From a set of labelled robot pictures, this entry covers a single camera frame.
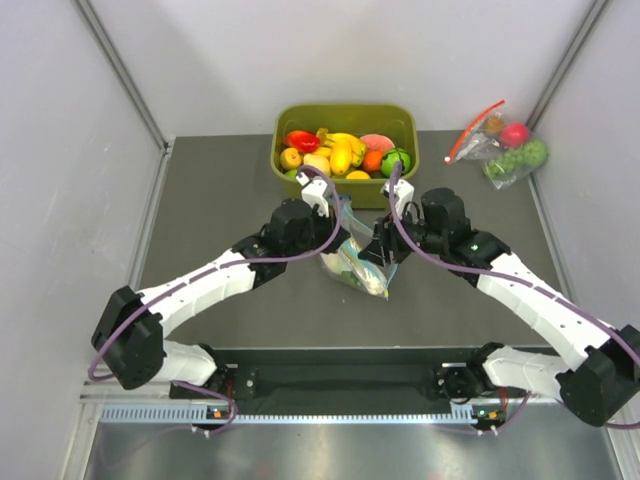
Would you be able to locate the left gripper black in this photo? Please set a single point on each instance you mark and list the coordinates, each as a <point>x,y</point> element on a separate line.
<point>329,225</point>

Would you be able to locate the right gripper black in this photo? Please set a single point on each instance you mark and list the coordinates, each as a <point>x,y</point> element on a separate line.
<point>386,231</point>

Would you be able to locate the blue zip clear bag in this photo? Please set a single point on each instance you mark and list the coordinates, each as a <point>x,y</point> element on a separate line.
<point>345,265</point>

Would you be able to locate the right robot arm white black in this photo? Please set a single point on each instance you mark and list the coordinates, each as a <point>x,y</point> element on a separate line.
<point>594,369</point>

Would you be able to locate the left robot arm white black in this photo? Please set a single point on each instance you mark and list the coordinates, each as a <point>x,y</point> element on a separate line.
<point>131,337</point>

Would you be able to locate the beige fake pear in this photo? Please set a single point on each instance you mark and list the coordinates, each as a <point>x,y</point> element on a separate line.
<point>319,162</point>

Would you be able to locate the yellow fake orange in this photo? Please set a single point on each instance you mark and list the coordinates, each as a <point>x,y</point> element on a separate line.
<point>357,175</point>

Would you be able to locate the yellow fake apple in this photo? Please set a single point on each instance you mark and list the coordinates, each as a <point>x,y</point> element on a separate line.
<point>290,159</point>

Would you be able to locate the yellow fake lemon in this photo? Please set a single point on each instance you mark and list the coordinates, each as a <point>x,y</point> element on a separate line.
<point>341,157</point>

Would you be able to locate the yellow fake banana bunch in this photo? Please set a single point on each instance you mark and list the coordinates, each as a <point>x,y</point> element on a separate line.
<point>327,139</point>

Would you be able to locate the red fake pepper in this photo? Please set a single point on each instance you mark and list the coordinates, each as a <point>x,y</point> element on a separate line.
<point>303,141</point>

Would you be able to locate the orange fake tangerine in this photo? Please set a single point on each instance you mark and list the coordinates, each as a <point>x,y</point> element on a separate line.
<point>372,161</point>

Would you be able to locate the green fake watermelon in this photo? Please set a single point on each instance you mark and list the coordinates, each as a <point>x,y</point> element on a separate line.
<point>392,157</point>

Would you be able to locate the pink fake peach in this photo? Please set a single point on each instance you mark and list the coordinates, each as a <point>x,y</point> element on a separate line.
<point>377,142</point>

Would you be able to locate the green fake grapes in bag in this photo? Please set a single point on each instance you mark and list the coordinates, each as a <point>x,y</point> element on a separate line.
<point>505,164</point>

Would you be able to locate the red zip clear bag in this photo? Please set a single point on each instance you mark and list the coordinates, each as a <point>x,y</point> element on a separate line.
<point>479,142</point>

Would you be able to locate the red fake apple in bag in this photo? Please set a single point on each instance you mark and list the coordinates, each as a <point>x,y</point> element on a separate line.
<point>514,134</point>

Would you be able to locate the green bumpy fake fruit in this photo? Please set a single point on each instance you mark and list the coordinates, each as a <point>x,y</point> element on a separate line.
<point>535,152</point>

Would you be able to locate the olive green plastic tub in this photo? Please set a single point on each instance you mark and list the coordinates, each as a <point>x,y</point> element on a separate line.
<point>389,120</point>

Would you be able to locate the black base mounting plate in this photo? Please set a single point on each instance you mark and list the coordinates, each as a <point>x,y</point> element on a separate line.
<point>431,373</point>

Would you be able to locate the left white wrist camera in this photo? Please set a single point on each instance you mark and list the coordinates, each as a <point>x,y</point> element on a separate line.
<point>315,191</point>

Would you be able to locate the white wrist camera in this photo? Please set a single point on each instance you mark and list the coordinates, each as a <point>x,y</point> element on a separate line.
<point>315,191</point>
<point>399,197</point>

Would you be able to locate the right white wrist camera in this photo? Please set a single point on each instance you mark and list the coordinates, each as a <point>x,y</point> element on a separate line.
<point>399,197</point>

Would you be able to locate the grey slotted cable duct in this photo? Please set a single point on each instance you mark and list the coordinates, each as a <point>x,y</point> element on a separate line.
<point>211,414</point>

